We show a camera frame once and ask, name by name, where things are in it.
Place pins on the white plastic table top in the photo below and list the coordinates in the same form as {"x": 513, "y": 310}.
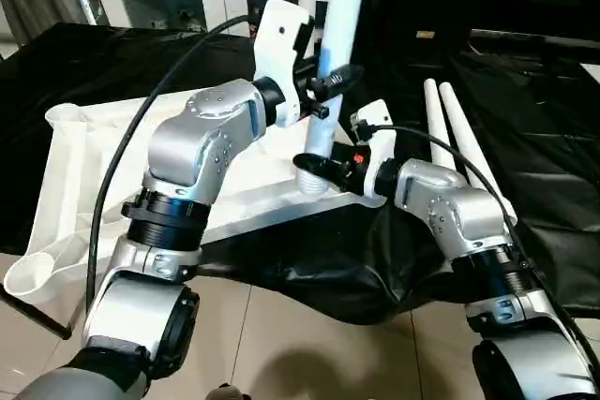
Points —
{"x": 94, "y": 166}

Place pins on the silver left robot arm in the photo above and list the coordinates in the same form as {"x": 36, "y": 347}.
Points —
{"x": 187, "y": 156}

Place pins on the black mat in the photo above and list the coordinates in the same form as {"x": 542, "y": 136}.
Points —
{"x": 525, "y": 156}

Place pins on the white flat board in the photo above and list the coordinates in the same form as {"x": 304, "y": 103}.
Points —
{"x": 593, "y": 72}

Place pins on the black stand leg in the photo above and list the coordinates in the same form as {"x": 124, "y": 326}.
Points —
{"x": 33, "y": 314}

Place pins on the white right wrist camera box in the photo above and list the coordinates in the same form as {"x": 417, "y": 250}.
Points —
{"x": 377, "y": 152}

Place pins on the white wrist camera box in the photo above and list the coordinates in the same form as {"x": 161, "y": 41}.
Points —
{"x": 377, "y": 152}
{"x": 279, "y": 39}

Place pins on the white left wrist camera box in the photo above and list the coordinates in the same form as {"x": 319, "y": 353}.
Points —
{"x": 279, "y": 39}

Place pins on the black metal rail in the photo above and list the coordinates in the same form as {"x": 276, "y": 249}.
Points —
{"x": 534, "y": 39}

